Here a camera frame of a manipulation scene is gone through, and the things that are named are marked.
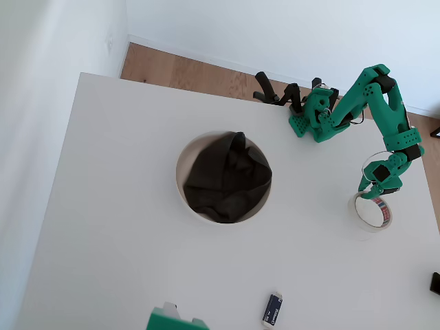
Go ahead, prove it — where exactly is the cream masking tape roll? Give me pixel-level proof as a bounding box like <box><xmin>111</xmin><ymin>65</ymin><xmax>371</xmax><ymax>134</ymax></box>
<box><xmin>346</xmin><ymin>191</ymin><xmax>394</xmax><ymax>242</ymax></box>

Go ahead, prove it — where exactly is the black crumpled cloth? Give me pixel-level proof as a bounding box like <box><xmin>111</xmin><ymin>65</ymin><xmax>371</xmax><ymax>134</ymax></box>
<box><xmin>182</xmin><ymin>131</ymin><xmax>274</xmax><ymax>224</ymax></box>

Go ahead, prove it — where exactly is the blue and white eraser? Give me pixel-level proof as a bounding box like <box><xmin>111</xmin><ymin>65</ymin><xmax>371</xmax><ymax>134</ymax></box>
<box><xmin>260</xmin><ymin>291</ymin><xmax>285</xmax><ymax>328</ymax></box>

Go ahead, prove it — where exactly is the white round bowl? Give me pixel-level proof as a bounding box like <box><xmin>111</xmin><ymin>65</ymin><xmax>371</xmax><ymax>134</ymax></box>
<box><xmin>175</xmin><ymin>129</ymin><xmax>276</xmax><ymax>226</ymax></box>

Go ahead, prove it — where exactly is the green printed holder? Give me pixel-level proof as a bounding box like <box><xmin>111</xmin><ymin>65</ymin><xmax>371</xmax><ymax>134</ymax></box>
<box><xmin>146</xmin><ymin>301</ymin><xmax>211</xmax><ymax>330</ymax></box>

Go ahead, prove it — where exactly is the black clamp with long handle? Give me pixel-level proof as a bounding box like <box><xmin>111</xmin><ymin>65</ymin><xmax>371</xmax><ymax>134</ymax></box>
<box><xmin>252</xmin><ymin>71</ymin><xmax>281</xmax><ymax>106</ymax></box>

